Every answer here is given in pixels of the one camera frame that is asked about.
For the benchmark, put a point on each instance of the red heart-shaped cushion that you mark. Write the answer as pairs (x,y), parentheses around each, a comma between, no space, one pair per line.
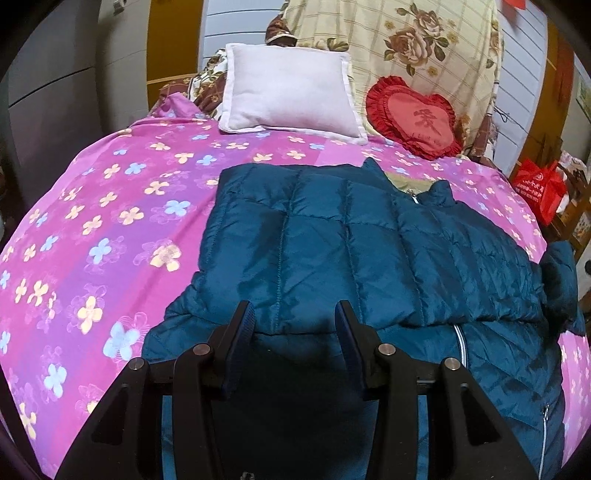
(423,124)

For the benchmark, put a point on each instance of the white wall socket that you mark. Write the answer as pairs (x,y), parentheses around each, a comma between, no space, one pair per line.
(118,6)

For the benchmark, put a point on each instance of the brown floral blanket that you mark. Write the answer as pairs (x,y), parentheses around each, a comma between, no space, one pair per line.
(204,88)

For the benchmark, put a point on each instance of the wooden shelf rack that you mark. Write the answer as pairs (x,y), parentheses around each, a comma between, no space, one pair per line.
(572,220)

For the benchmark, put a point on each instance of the cream rose-print quilt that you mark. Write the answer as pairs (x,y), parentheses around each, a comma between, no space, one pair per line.
(450,48)

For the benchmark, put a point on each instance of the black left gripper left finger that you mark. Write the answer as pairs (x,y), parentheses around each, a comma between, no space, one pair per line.
(122,438)

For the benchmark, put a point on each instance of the red shopping bag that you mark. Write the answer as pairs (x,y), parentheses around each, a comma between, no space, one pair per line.
(542,188)

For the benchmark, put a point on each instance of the grey refrigerator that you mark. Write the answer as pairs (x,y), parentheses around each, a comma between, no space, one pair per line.
(80,75)

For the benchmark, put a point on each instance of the pink floral bed sheet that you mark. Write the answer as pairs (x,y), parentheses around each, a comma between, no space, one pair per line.
(93,266)

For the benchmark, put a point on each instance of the dark teal puffer jacket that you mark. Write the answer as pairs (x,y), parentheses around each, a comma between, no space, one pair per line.
(431,275)

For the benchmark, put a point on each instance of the white square pillow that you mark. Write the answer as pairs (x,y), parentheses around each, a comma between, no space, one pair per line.
(296,89)

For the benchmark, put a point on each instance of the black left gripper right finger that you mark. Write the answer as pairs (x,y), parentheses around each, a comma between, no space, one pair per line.
(468,438)

